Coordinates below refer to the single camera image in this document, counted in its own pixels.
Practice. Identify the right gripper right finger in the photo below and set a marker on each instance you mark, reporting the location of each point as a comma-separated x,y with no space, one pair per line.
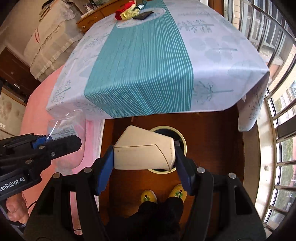
186,169

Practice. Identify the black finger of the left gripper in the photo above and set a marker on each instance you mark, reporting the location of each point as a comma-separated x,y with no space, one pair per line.
63,146

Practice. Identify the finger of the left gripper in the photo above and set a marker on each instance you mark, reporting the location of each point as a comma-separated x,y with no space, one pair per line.
41,140

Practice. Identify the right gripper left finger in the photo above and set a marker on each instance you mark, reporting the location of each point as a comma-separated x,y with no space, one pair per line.
104,167

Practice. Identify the clear plastic bag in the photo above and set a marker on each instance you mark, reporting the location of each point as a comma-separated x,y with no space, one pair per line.
73,123

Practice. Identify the strawberry milk carton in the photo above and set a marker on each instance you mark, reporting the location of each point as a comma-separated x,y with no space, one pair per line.
140,149

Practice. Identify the red paper envelope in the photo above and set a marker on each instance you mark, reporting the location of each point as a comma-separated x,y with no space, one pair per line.
125,6

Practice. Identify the round trash bin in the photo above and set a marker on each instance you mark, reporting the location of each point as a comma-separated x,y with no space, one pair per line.
176,137

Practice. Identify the person's left hand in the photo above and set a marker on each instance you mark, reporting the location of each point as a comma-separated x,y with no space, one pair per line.
17,208

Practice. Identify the pink bed sheet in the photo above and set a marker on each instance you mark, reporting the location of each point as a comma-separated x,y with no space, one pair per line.
36,120

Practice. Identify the right yellow slipper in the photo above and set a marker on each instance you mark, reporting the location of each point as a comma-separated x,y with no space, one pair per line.
179,192

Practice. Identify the yellow slipper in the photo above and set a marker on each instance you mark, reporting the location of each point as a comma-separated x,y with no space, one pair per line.
148,196
179,192

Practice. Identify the left yellow slipper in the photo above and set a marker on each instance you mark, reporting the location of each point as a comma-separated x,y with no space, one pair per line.
148,196

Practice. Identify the dark wooden door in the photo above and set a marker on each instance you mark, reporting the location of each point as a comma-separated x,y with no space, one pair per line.
16,75

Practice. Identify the white lace cloth cover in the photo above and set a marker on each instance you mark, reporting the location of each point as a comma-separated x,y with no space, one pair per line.
53,41

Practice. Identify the teal patterned tablecloth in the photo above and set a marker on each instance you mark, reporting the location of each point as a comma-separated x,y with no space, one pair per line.
185,57

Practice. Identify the wooden dresser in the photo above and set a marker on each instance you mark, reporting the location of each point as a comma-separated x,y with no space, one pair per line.
99,13

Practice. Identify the crumpled yellow wrapper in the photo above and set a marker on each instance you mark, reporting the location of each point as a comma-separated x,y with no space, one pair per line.
130,12

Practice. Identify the metal window grille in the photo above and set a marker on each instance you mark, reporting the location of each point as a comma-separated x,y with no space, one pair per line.
268,29

